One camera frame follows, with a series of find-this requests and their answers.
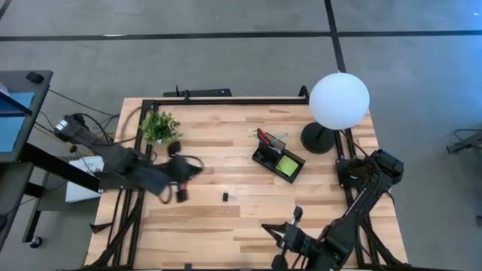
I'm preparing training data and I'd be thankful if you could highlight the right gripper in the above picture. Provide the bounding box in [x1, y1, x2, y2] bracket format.
[261, 206, 325, 271]

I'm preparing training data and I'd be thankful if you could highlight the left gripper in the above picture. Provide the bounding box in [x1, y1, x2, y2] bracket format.
[160, 140, 205, 205]

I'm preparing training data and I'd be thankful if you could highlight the green sticky note pad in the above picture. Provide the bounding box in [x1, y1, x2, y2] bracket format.
[275, 154, 300, 178]

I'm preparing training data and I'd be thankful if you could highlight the teal pencil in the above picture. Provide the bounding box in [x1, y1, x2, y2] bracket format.
[271, 132, 290, 146]

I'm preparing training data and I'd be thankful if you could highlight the black mesh desk organizer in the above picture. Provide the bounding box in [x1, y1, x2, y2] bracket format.
[251, 129, 307, 184]

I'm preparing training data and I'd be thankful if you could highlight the green plant in white pot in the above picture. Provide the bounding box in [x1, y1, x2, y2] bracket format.
[139, 111, 185, 148]

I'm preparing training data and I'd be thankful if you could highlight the white box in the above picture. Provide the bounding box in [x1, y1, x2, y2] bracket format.
[65, 155, 106, 203]

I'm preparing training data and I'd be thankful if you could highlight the white globe table lamp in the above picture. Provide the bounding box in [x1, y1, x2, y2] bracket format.
[300, 72, 371, 155]

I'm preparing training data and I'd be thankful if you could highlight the black side desk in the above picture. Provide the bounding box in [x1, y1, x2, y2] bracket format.
[0, 69, 101, 249]

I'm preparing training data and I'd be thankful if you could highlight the blue screen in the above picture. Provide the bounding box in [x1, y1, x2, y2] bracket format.
[0, 90, 37, 154]

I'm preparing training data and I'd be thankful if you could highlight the small black device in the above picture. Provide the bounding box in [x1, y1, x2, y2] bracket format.
[25, 71, 46, 84]

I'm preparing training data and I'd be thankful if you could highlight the black floor stand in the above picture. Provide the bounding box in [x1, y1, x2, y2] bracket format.
[445, 127, 482, 156]

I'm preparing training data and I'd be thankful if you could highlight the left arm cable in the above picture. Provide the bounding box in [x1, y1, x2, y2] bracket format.
[119, 105, 152, 145]

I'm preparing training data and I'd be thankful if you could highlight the black metal table frame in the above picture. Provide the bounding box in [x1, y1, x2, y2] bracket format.
[84, 96, 408, 271]

